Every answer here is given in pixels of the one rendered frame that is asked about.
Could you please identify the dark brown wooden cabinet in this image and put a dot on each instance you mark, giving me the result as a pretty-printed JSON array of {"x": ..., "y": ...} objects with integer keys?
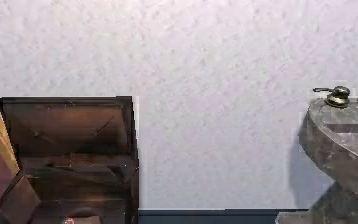
[{"x": 70, "y": 150}]

